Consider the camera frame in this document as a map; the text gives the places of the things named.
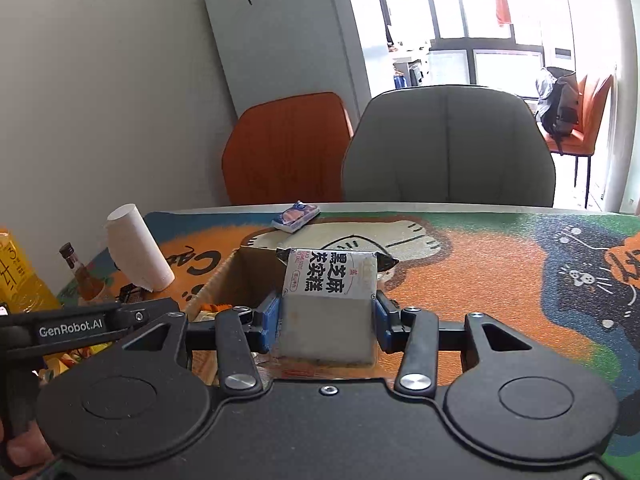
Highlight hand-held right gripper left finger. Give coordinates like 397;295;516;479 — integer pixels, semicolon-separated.
120;292;284;397

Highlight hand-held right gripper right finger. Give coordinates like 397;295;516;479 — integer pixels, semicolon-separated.
371;291;535;397

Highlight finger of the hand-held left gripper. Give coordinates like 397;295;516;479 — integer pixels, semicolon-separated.
119;298;181;337

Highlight white block snack packet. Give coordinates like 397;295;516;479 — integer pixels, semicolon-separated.
275;247;399;366

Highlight cardboard box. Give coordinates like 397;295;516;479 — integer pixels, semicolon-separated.
182;246;401;387

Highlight person's left hand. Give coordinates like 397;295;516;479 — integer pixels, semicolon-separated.
0;419;57;470

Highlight small glass bottle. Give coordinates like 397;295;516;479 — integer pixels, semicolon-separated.
59;242;109;304

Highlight yellow drink bottle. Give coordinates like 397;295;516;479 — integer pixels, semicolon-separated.
0;229;62;314

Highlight white paper roll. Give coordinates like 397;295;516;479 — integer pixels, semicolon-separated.
104;203;176;292

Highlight pink blue tissue packet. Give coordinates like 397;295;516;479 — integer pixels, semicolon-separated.
271;201;321;234

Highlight printed cat mat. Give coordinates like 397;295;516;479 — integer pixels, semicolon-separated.
55;209;640;480

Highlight grey chair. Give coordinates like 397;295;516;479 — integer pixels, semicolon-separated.
342;85;557;209

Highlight black backpack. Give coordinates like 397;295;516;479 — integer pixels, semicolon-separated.
535;66;581;137

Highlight orange chair with black legs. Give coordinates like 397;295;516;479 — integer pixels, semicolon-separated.
544;74;615;209

